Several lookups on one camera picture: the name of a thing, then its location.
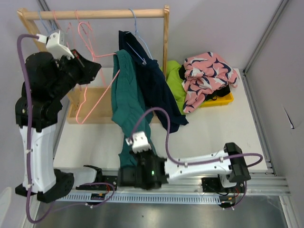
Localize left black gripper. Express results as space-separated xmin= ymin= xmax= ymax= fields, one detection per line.
xmin=50 ymin=48 xmax=101 ymax=100

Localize teal green shorts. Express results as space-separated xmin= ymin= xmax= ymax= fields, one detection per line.
xmin=111 ymin=50 xmax=148 ymax=168

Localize light blue hanger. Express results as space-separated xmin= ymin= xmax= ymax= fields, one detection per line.
xmin=38 ymin=10 xmax=57 ymax=35
xmin=127 ymin=9 xmax=153 ymax=65

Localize lime green shorts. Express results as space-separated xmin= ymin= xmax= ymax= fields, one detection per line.
xmin=166 ymin=60 xmax=186 ymax=115

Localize black shorts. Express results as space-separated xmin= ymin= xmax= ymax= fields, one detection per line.
xmin=178 ymin=66 xmax=230 ymax=101

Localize pink patterned shorts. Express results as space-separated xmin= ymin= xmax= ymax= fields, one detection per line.
xmin=182 ymin=52 xmax=238 ymax=114

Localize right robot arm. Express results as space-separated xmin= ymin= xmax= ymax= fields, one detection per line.
xmin=118 ymin=142 xmax=251 ymax=192

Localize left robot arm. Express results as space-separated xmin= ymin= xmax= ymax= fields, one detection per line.
xmin=15 ymin=49 xmax=102 ymax=203

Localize navy blue shorts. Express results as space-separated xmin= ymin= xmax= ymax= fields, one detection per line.
xmin=118 ymin=31 xmax=189 ymax=133

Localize wooden clothes rack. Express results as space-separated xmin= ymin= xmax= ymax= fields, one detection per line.
xmin=17 ymin=5 xmax=170 ymax=124

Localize yellow plastic tray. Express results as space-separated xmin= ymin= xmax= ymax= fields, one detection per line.
xmin=200 ymin=92 xmax=234 ymax=108

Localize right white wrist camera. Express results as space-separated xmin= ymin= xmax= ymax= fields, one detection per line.
xmin=125 ymin=131 xmax=152 ymax=153

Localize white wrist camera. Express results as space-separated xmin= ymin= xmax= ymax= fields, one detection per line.
xmin=125 ymin=131 xmax=152 ymax=153
xmin=36 ymin=29 xmax=75 ymax=60

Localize slotted cable duct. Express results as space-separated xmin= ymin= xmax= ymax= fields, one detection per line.
xmin=59 ymin=192 xmax=221 ymax=205

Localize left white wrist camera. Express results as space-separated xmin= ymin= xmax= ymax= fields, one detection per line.
xmin=36 ymin=29 xmax=75 ymax=60

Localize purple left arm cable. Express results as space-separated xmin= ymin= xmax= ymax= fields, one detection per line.
xmin=16 ymin=34 xmax=117 ymax=224

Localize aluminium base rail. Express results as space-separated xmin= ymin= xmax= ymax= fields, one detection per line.
xmin=53 ymin=167 xmax=291 ymax=195

